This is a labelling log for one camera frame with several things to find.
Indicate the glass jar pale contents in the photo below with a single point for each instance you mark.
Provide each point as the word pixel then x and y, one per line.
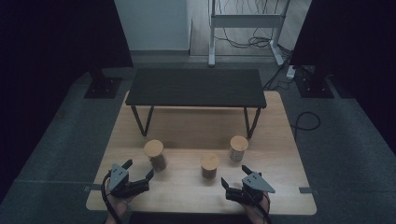
pixel 239 143

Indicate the black curtain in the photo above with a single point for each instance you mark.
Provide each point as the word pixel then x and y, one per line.
pixel 358 46
pixel 46 62

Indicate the black shelf with metal legs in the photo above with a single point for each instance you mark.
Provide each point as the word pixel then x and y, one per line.
pixel 196 87

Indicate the person's right hand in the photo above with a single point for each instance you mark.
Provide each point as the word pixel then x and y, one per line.
pixel 257 211

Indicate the person's left hand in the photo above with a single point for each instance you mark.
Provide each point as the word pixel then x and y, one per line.
pixel 116 207

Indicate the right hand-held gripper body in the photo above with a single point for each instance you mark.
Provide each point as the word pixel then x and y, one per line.
pixel 257 183

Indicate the grey tape marker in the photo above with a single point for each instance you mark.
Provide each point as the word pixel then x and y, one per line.
pixel 93 187
pixel 305 190

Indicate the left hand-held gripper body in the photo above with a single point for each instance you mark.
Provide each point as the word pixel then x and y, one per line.
pixel 118 177

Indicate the black stand base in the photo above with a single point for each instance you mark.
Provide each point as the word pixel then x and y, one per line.
pixel 314 87
pixel 104 88

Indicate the white desk frame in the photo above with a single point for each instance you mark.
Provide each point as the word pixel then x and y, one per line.
pixel 246 21

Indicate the white power strip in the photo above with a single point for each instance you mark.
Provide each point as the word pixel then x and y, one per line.
pixel 290 72

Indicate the tall glass jar dark contents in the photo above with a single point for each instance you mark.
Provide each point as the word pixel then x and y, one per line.
pixel 153 148

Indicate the short glass jar brown contents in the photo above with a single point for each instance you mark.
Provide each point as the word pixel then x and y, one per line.
pixel 209 161

